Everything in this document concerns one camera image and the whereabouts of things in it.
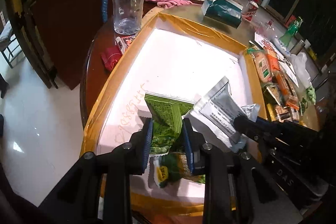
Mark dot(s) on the red packet on table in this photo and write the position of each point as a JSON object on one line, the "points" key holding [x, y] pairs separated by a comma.
{"points": [[110, 57]]}

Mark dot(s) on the brown orange biscuit pack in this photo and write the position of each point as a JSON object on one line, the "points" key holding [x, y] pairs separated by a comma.
{"points": [[287, 90]]}

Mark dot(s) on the white silver snack packet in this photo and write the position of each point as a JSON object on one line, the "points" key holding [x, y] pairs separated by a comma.
{"points": [[221, 107]]}

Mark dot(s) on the clear glass cup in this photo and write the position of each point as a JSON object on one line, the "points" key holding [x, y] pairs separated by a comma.
{"points": [[126, 26]]}

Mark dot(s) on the small dark green packet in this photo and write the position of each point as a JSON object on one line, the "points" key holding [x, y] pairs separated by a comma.
{"points": [[303, 104]]}

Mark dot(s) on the green plastic bottle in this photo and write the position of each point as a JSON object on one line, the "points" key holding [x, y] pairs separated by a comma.
{"points": [[291, 31]]}

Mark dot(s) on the printed advertising leaflet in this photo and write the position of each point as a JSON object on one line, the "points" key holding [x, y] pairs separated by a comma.
{"points": [[263, 43]]}

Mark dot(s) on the green pea snack packet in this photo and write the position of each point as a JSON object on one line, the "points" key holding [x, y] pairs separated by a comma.
{"points": [[172, 167]]}

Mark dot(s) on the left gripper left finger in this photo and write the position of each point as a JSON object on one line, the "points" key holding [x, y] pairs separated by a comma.
{"points": [[145, 143]]}

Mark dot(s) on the yellow-rimmed white tray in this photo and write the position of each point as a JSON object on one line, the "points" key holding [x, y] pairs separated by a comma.
{"points": [[172, 70]]}

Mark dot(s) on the red white liquor bottle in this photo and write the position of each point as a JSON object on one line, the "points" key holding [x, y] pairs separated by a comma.
{"points": [[249, 11]]}

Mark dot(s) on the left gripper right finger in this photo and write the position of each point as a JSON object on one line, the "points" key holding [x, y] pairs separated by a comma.
{"points": [[193, 142]]}

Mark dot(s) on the round rice cracker pack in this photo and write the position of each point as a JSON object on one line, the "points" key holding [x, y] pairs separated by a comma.
{"points": [[261, 65]]}

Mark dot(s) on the white plastic bag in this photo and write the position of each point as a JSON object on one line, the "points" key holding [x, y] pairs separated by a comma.
{"points": [[299, 63]]}

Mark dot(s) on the clear plastic container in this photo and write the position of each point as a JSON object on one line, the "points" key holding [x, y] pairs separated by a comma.
{"points": [[264, 29]]}

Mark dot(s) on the teal tissue pack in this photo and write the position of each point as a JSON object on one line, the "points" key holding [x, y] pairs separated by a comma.
{"points": [[228, 12]]}

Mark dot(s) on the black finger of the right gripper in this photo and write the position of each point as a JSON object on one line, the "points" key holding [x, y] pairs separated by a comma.
{"points": [[254, 130]]}

